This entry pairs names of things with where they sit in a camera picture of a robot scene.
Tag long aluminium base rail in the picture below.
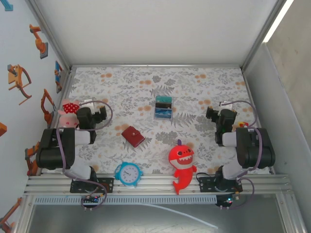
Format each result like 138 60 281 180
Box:
23 173 294 196

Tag orange claw gripper wall sticker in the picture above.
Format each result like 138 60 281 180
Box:
7 64 33 106

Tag aluminium frame rail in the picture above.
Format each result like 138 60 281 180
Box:
242 69 275 175
70 64 243 69
40 67 76 176

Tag blue alarm clock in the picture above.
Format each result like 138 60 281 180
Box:
114 161 144 189

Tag blue card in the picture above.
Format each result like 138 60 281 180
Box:
154 108 173 119

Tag white plastic tube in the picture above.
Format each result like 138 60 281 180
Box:
145 203 219 230

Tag red shark plush toy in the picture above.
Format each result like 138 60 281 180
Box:
168 138 198 196

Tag small circuit board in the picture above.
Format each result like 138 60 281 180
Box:
215 193 241 209
81 195 101 207

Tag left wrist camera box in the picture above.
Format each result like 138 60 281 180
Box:
84 99 96 113

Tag blue orange machine wall sticker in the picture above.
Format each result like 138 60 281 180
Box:
55 60 64 94

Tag red leather card holder wallet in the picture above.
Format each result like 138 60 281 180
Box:
121 125 146 148

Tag floral table mat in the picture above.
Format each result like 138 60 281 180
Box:
47 67 275 175

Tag white slotted cable duct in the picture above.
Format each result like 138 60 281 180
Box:
34 196 218 205

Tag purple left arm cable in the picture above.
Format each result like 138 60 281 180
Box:
56 100 114 212

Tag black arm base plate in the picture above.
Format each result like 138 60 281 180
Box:
69 177 115 194
198 176 243 193

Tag aluminium frame post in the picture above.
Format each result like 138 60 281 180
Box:
276 193 307 233
25 0 73 71
14 194 35 233
240 0 289 71

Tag pink plush toy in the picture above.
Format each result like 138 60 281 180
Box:
57 99 81 129

